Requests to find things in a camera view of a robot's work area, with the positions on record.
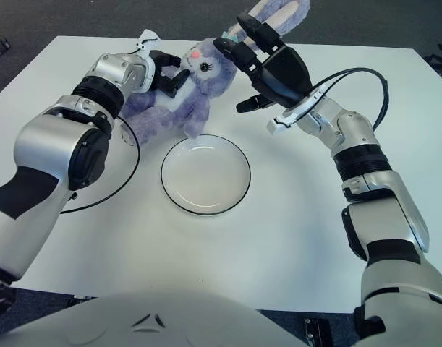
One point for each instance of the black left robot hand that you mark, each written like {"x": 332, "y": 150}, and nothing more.
{"x": 170, "y": 86}

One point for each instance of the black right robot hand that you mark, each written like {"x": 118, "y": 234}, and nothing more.
{"x": 282, "y": 72}

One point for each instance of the purple plush bunny doll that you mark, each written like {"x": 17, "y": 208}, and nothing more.
{"x": 202, "y": 94}

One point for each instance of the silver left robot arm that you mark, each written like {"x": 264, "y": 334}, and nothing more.
{"x": 54, "y": 144}

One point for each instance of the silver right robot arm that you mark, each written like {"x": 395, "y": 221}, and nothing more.
{"x": 387, "y": 202}

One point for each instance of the white plate black rim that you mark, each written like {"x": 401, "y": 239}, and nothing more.
{"x": 206, "y": 177}

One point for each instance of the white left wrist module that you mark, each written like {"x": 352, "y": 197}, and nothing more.
{"x": 146, "y": 43}

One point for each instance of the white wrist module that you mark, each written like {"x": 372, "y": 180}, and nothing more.
{"x": 280, "y": 124}
{"x": 146, "y": 43}

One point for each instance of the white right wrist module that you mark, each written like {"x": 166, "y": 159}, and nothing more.
{"x": 280, "y": 124}

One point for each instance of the black office chair base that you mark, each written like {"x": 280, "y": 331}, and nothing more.
{"x": 435, "y": 61}

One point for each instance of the silver robot torso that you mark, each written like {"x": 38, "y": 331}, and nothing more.
{"x": 152, "y": 318}

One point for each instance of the black metal bracket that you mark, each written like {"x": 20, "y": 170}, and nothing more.
{"x": 316, "y": 332}

